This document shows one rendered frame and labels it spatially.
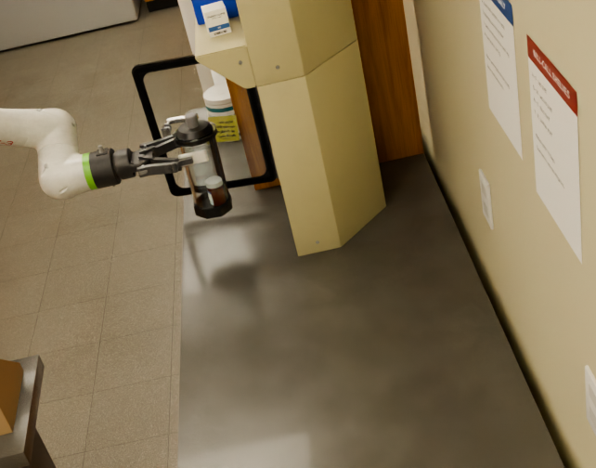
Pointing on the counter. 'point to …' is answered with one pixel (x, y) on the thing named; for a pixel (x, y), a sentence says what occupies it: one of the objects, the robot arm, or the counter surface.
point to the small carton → (216, 19)
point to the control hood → (226, 53)
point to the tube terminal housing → (316, 116)
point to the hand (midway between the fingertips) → (197, 148)
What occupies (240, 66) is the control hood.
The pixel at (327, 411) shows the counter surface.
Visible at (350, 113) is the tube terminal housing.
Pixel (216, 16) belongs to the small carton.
